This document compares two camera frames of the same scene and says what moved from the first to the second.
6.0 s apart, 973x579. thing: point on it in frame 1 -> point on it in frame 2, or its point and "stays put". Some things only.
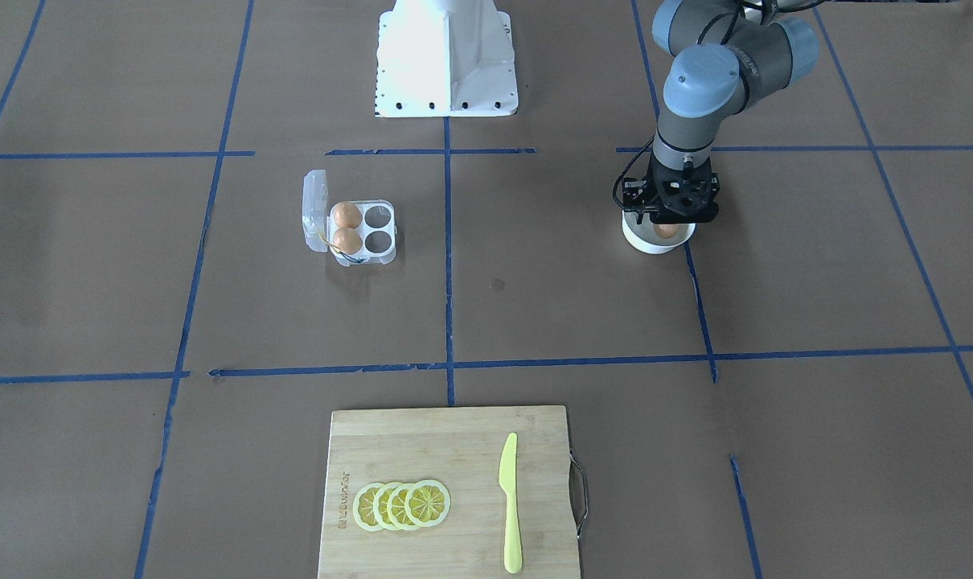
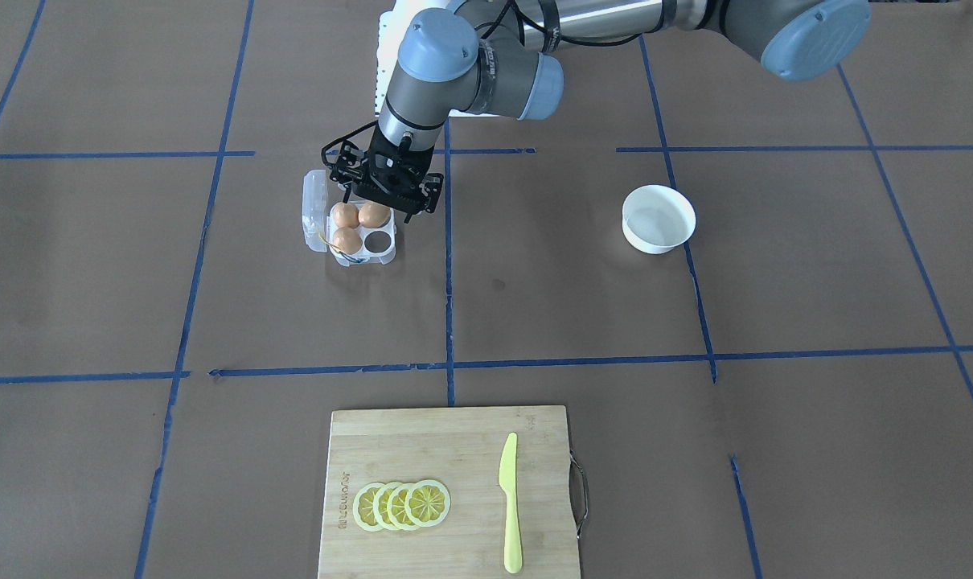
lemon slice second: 380,505 stays put
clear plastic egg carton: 351,231 stays put
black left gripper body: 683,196 -> 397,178
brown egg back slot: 347,214 stays put
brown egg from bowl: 666,230 -> 373,215
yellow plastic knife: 507,478 stays put
